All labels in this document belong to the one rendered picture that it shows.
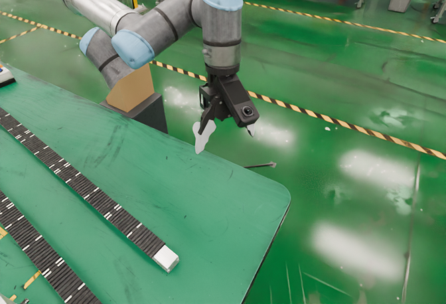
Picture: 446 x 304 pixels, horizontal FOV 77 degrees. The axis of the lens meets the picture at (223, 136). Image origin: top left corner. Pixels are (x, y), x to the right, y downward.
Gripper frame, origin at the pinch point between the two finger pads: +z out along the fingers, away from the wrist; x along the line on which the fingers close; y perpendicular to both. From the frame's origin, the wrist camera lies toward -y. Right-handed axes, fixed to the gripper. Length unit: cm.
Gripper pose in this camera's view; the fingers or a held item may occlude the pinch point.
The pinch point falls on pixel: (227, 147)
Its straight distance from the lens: 67.7
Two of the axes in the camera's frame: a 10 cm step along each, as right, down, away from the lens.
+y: -4.6, -4.9, 7.4
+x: -8.9, 2.7, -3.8
